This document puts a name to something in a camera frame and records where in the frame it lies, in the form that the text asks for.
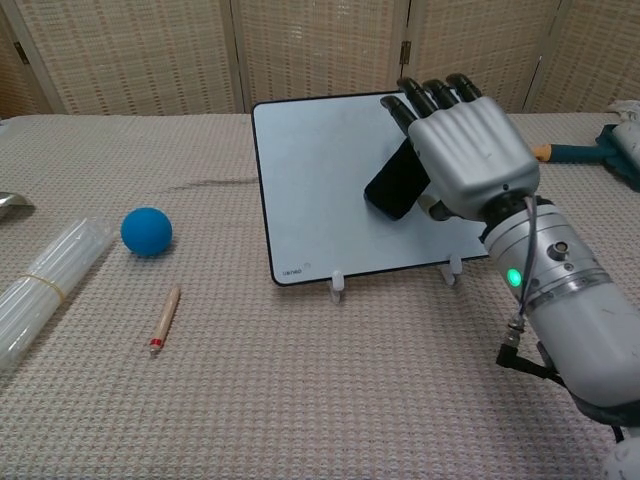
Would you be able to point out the small whiteboard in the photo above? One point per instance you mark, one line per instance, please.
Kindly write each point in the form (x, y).
(350, 190)

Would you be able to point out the black eraser block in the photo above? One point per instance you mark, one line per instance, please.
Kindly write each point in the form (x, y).
(397, 182)

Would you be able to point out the bundle of clear plastic straws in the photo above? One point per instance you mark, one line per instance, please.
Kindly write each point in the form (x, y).
(45, 285)

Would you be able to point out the woven folding screen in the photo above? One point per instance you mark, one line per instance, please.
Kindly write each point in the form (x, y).
(300, 52)

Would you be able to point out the short wooden pencil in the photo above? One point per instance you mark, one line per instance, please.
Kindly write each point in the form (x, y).
(165, 321)

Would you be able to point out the teal lint roller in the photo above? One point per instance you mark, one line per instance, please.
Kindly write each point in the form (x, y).
(600, 147)

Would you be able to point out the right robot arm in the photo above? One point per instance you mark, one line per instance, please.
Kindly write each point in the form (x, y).
(570, 305)

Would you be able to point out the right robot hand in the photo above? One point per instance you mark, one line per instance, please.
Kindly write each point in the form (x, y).
(465, 155)

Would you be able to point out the beige woven tablecloth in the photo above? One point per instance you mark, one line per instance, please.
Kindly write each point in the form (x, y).
(280, 350)

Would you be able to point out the blue foam ball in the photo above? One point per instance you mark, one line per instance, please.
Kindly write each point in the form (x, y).
(146, 232)

